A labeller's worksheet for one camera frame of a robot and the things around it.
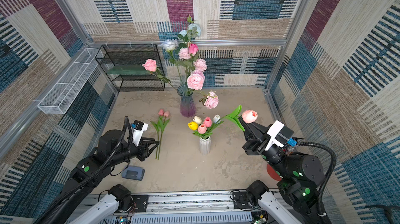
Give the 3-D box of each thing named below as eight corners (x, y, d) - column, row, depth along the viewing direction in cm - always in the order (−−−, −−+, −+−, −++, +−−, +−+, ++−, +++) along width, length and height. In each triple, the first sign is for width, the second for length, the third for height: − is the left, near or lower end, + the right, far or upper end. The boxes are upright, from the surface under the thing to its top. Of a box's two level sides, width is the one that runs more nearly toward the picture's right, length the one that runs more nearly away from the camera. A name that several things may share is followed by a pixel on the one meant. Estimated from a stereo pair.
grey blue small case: (122, 177, 83) (119, 176, 80) (127, 166, 87) (124, 164, 84) (142, 181, 82) (140, 179, 79) (146, 169, 86) (144, 167, 83)
